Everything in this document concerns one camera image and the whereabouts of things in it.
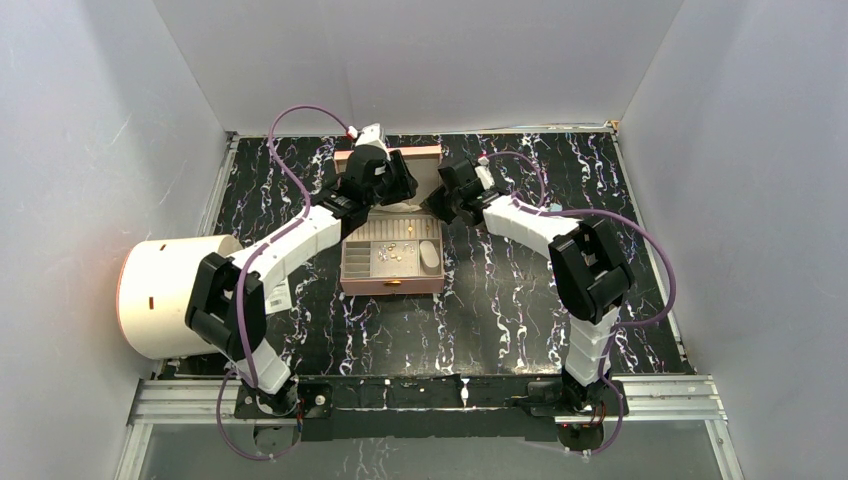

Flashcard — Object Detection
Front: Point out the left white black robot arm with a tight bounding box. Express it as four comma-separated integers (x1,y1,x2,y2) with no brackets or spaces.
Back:
185,145,418,416

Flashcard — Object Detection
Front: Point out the white cylindrical bucket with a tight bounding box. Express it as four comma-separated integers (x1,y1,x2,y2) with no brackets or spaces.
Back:
116,235,243,360

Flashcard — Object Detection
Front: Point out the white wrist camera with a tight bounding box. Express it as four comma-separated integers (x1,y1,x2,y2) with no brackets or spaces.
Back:
474,156,496,190
346,123,388,153

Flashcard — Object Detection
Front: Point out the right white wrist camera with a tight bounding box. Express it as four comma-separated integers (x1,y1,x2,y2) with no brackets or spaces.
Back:
474,156,496,190

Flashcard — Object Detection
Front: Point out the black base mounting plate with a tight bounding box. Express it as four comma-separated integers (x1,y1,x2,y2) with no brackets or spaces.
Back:
234,372,630,452

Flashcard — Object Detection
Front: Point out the pink jewelry box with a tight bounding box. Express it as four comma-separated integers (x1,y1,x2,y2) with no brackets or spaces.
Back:
340,144,445,296

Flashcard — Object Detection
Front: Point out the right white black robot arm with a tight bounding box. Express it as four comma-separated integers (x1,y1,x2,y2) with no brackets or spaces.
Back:
423,159,634,414

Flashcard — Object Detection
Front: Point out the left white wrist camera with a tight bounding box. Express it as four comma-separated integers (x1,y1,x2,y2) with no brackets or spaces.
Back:
346,123,388,153

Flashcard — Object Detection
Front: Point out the aluminium frame rail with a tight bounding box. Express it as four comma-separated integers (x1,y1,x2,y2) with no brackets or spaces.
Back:
114,374,744,479

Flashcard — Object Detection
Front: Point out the white oval watch pillow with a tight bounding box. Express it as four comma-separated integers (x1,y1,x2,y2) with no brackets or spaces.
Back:
419,240,441,275

